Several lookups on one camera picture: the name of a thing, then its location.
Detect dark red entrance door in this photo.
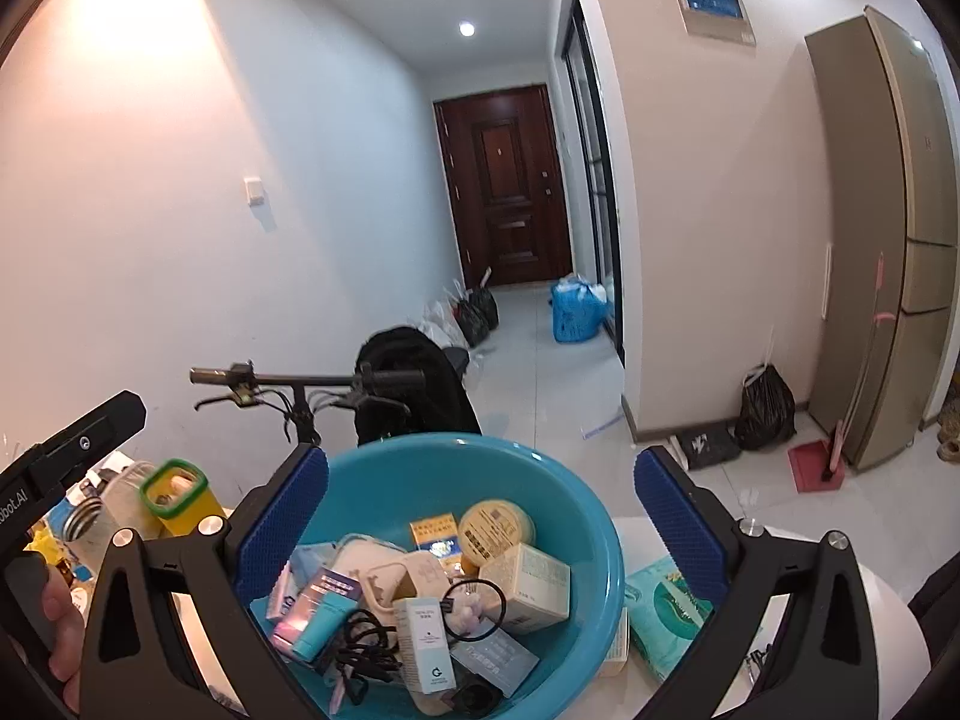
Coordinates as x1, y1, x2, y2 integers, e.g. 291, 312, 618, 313
434, 85, 573, 288

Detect blue plastic bag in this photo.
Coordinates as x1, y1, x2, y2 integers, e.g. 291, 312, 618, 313
550, 277, 608, 344

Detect yellow box green rim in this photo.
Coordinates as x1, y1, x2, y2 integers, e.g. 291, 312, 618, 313
140, 458, 226, 536

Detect red dustpan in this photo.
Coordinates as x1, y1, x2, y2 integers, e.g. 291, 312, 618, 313
788, 421, 844, 494

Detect white green box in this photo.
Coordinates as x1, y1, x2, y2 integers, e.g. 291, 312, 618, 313
478, 543, 571, 635

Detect black hair tie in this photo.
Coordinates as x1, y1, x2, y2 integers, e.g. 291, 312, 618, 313
437, 577, 508, 642

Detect white light switch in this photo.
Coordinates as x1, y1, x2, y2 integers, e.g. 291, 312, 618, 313
242, 177, 265, 206

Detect black coiled cable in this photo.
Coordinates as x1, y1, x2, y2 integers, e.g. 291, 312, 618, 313
325, 609, 404, 699

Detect green tissue pack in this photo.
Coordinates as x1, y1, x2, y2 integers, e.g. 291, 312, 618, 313
625, 556, 713, 683

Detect beige refrigerator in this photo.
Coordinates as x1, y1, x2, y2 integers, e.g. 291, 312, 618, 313
805, 8, 958, 472

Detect round yellow cream jar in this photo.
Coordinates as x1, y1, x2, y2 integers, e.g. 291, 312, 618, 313
457, 499, 537, 577

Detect person's left hand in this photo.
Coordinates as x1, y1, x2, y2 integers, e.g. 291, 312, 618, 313
41, 567, 85, 713

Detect black backpack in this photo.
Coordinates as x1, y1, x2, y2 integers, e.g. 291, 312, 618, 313
355, 325, 482, 445

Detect blue tissue pack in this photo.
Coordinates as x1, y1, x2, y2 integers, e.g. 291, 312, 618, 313
286, 541, 337, 598

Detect black bags by door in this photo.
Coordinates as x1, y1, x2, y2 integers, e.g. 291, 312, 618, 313
449, 286, 500, 348

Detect white square box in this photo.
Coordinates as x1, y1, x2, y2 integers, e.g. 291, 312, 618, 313
597, 608, 630, 678

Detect blue plastic basin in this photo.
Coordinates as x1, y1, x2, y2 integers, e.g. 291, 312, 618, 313
293, 434, 625, 718

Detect black garbage bag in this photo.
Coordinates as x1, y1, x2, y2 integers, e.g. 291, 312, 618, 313
732, 364, 796, 452

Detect black glass sliding door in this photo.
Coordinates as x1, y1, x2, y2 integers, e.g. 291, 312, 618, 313
562, 0, 625, 361

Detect purple box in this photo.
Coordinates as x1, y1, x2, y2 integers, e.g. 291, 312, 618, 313
272, 567, 363, 665

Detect bicycle handlebar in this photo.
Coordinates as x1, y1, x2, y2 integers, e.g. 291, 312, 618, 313
189, 361, 427, 447

